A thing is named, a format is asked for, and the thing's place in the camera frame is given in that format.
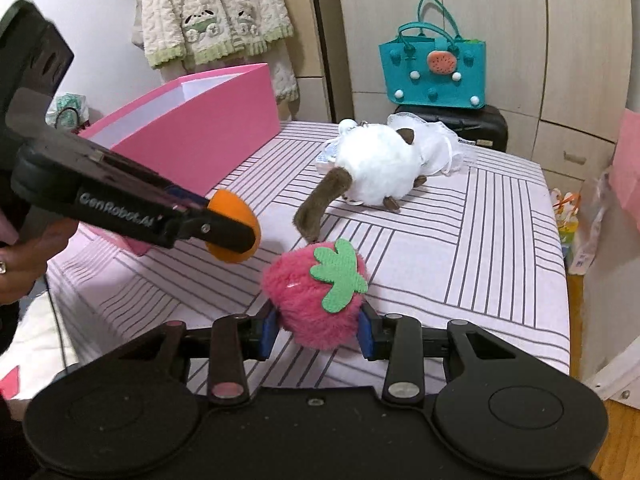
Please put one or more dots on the pink paper gift bag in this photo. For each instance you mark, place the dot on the pink paper gift bag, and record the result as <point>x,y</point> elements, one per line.
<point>625,172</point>

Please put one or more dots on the beige wardrobe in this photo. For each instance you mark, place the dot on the beige wardrobe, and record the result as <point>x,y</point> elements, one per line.
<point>558,70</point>

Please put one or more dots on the orange soft ball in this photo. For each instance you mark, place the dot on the orange soft ball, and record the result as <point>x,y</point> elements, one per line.
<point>229,204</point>

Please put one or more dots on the striped pink table cloth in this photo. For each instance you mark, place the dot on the striped pink table cloth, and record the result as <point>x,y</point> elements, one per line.
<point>480,245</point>

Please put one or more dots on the pink plush strawberry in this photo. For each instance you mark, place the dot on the pink plush strawberry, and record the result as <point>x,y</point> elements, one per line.
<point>317,291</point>

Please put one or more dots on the pink storage box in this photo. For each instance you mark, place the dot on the pink storage box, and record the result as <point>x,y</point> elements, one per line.
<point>197,128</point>

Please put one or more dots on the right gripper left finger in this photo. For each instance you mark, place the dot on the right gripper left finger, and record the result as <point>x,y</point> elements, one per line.
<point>234,340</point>

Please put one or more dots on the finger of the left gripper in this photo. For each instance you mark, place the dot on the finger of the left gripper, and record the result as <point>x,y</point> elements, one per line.
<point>175,196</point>
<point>218,230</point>

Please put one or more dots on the black suitcase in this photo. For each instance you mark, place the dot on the black suitcase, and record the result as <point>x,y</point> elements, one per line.
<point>485,127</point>

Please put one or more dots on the person left hand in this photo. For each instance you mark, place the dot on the person left hand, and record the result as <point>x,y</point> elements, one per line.
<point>22,263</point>

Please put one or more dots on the white plush dog toy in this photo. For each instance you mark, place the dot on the white plush dog toy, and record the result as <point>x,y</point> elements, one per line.
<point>377,165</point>

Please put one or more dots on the teal felt handbag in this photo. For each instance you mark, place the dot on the teal felt handbag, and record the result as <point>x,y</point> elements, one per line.
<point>429,62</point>

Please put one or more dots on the cream knitted cardigan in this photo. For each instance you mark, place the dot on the cream knitted cardigan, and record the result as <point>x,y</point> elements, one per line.
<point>180,37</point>

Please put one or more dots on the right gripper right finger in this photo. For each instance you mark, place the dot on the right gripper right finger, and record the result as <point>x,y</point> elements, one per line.
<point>396,339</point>

